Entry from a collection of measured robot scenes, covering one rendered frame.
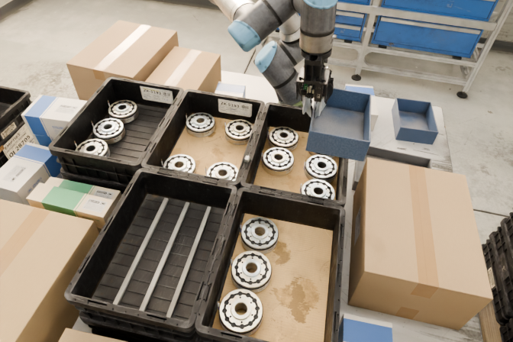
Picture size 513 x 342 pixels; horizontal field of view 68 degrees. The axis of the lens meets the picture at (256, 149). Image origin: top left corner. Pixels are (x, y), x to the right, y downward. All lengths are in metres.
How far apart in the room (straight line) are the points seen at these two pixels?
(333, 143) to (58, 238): 0.73
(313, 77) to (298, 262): 0.49
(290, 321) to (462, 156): 2.09
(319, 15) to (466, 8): 2.31
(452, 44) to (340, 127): 2.19
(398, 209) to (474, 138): 1.95
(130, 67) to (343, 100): 0.89
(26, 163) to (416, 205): 1.25
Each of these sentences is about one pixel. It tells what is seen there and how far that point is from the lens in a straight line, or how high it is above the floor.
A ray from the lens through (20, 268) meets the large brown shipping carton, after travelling 1.10.
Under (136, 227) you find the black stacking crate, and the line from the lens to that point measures 1.15.
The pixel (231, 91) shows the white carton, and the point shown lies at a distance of 1.63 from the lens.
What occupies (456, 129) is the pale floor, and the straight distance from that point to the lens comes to 3.06.
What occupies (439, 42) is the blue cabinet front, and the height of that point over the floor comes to 0.41.
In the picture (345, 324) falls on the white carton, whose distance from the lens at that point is 1.06.
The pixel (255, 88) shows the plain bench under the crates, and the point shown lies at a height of 0.70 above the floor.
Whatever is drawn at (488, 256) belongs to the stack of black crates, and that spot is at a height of 0.19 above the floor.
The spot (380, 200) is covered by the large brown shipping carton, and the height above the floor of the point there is 0.90.
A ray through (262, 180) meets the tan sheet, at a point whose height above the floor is 0.83.
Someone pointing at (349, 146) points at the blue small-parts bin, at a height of 1.11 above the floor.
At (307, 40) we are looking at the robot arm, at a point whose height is 1.35.
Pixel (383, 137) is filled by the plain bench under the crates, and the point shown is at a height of 0.70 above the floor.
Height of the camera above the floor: 1.76
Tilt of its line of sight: 45 degrees down
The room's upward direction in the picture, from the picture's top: 3 degrees clockwise
